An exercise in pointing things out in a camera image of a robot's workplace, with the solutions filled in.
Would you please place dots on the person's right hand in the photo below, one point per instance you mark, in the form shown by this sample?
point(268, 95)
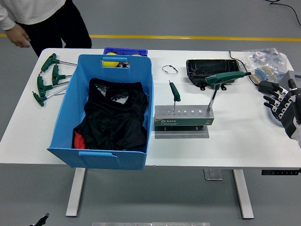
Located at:
point(18, 37)

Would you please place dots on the black table control panel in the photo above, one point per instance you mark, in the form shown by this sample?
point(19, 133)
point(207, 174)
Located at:
point(279, 172)

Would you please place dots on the dark blue plastic bin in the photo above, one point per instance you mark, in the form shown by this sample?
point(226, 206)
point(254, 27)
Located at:
point(124, 50)

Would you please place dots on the person's right forearm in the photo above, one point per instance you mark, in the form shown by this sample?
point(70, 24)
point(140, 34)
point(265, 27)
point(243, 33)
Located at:
point(5, 22)

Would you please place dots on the black clothing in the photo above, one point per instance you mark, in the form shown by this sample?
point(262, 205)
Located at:
point(113, 117)

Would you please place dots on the round dish of parts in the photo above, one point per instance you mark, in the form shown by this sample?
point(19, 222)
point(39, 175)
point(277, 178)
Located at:
point(274, 116)

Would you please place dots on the yellow ball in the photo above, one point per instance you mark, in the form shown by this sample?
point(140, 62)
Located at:
point(136, 55)
point(109, 63)

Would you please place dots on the black plastic tray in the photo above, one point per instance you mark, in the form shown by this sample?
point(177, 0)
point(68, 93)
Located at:
point(211, 68)

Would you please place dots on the grey metal table bracket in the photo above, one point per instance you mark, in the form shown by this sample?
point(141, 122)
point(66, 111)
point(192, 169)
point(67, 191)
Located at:
point(212, 174)

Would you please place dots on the taped beige resistor strip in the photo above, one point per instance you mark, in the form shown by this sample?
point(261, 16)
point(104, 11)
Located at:
point(261, 71)

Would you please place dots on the white table leg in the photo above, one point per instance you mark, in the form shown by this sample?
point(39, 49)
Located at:
point(243, 195)
point(75, 193)

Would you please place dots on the light blue plastic storage box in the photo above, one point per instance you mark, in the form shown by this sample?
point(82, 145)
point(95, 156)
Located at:
point(70, 99)

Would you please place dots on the red orange cloth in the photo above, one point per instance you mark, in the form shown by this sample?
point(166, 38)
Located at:
point(80, 142)

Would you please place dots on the metal hex key stand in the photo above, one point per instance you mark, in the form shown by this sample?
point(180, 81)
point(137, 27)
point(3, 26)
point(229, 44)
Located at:
point(183, 122)

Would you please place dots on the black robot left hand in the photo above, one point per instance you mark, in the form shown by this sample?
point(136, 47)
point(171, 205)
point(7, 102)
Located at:
point(43, 217)

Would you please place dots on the person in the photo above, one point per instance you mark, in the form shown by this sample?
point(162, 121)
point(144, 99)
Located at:
point(35, 9)

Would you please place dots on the black power adapter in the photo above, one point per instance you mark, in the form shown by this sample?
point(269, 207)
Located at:
point(265, 86)

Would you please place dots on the clear bag of blue resistors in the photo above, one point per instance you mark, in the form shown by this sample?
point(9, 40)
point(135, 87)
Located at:
point(265, 58)

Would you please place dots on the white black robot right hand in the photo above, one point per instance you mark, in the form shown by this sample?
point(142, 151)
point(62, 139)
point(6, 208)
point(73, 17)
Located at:
point(291, 113)

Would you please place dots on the grey box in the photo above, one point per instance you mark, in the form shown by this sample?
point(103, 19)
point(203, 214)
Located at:
point(285, 78)

